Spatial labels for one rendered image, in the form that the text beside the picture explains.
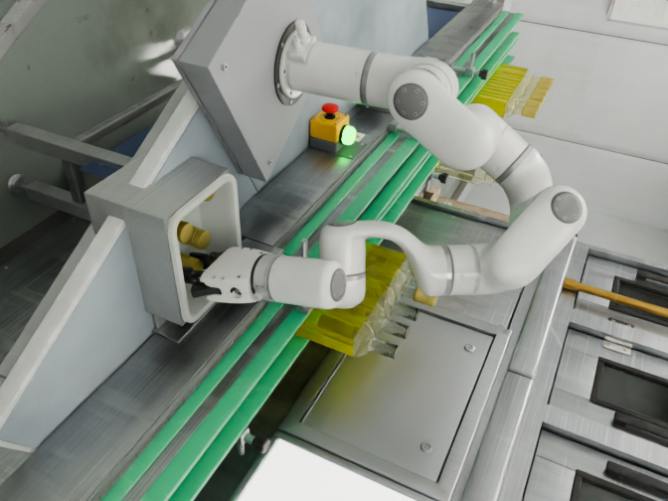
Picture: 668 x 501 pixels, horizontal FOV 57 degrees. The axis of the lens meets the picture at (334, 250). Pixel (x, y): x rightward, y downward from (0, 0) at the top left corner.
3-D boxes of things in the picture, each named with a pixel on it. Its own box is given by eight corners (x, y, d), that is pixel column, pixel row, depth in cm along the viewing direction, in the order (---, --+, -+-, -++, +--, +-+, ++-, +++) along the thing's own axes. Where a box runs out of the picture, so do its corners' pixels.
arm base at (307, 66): (267, 49, 106) (350, 64, 101) (297, 0, 111) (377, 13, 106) (286, 110, 119) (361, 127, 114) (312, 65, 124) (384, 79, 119)
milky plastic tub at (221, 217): (147, 313, 106) (188, 330, 103) (123, 206, 93) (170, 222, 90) (206, 257, 119) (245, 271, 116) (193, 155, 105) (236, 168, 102)
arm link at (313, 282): (373, 249, 101) (373, 305, 103) (317, 245, 106) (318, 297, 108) (327, 265, 88) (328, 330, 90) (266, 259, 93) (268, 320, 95)
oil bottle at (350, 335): (269, 326, 125) (366, 363, 117) (268, 306, 121) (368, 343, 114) (283, 309, 128) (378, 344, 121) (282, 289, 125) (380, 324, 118)
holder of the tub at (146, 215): (150, 333, 110) (186, 348, 107) (122, 205, 93) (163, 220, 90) (207, 278, 122) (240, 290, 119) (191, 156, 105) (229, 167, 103)
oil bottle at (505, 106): (449, 106, 209) (532, 125, 200) (451, 90, 206) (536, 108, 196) (454, 100, 213) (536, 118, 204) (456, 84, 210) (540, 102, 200)
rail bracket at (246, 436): (199, 443, 112) (261, 473, 107) (194, 420, 108) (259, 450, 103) (212, 426, 115) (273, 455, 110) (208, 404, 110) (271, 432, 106)
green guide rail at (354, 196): (279, 255, 118) (316, 268, 115) (279, 251, 117) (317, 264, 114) (503, 12, 243) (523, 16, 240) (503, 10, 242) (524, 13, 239)
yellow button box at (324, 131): (307, 146, 146) (336, 153, 144) (308, 116, 142) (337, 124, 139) (321, 133, 151) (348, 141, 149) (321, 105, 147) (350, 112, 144)
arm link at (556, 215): (432, 206, 109) (458, 182, 94) (547, 204, 111) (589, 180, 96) (440, 298, 106) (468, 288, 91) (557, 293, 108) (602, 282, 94)
